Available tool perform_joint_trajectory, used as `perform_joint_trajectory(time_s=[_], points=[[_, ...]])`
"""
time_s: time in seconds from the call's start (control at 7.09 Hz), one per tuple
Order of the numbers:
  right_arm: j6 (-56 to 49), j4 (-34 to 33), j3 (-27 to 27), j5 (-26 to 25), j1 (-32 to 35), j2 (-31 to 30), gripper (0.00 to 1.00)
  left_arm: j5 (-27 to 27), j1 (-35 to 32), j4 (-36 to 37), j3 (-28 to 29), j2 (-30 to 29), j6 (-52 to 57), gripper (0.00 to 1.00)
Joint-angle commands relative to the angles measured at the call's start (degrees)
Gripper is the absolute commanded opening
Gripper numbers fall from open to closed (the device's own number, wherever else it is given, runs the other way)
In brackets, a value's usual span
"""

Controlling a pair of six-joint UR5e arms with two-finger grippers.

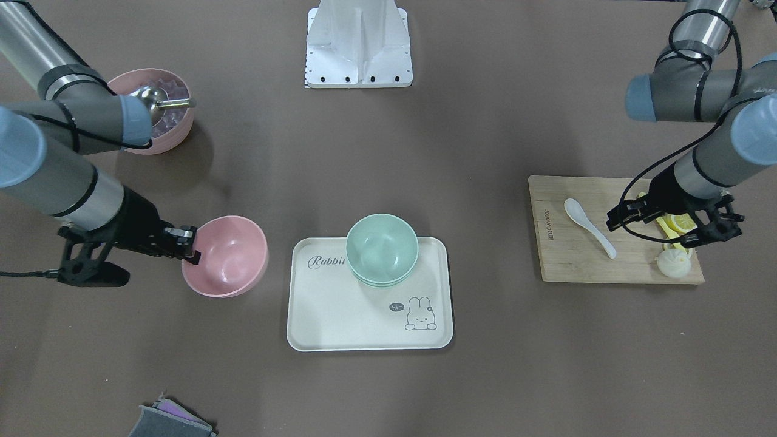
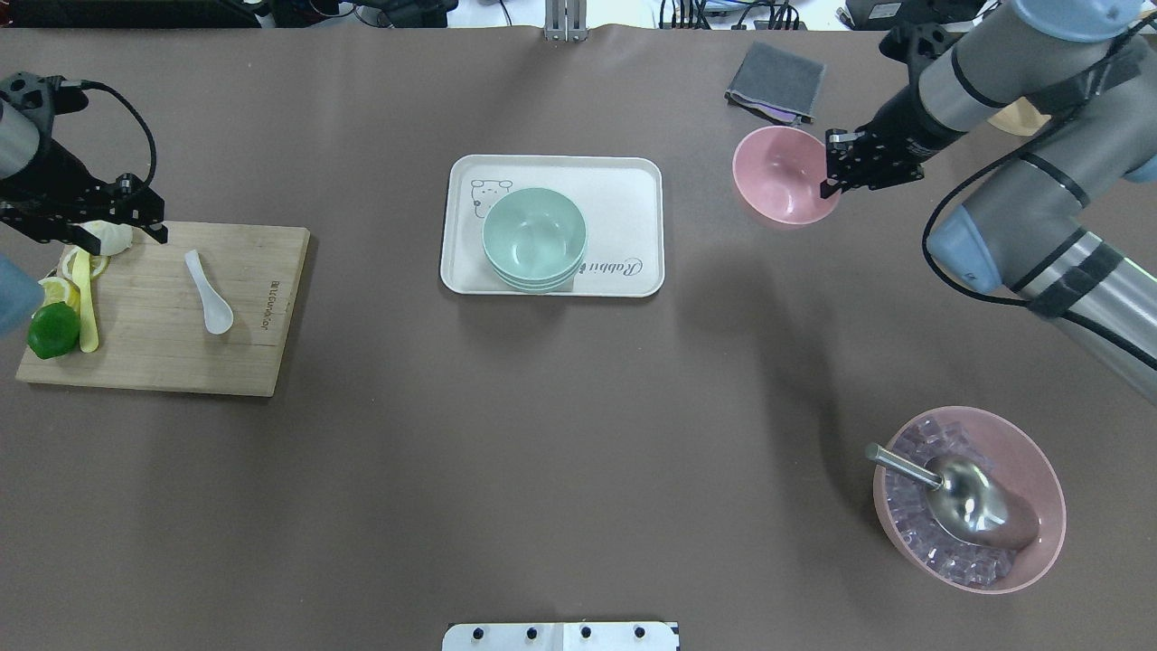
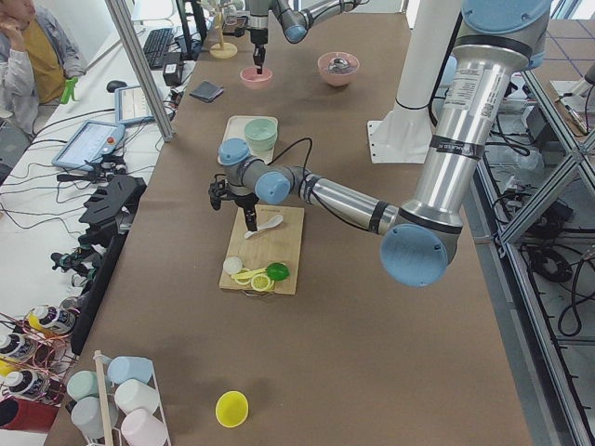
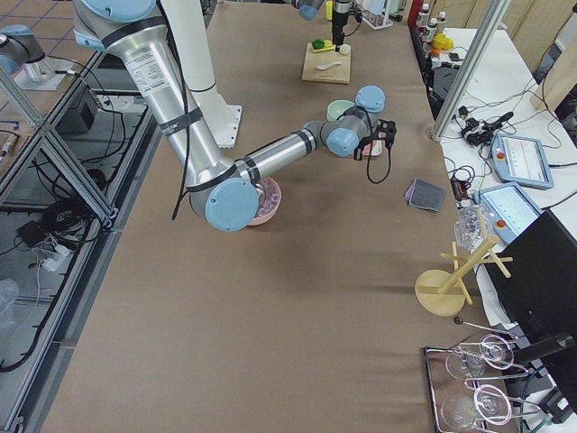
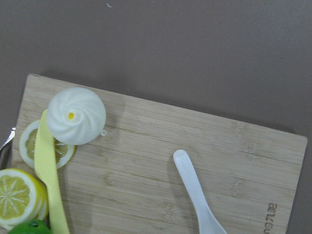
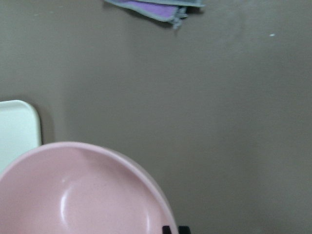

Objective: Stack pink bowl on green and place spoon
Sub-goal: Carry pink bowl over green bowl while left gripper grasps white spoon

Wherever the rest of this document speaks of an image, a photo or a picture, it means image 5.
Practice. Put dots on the bamboo cutting board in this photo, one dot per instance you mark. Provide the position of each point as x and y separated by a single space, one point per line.
127 183

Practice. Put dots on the lemon half toy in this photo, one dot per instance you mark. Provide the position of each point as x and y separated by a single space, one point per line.
22 198

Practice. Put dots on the yellow plastic knife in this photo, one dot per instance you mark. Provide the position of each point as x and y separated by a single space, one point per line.
46 170

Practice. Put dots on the white ceramic spoon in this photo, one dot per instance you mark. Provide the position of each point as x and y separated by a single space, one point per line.
207 223

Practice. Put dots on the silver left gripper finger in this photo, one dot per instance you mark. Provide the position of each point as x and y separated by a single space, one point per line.
10 138

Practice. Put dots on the green lime toy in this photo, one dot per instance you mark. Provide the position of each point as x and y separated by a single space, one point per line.
35 226

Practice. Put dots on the lemon slice under knife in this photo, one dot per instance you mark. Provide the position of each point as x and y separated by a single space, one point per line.
27 141

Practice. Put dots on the white steamed bun toy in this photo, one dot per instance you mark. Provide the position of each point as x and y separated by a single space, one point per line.
76 116

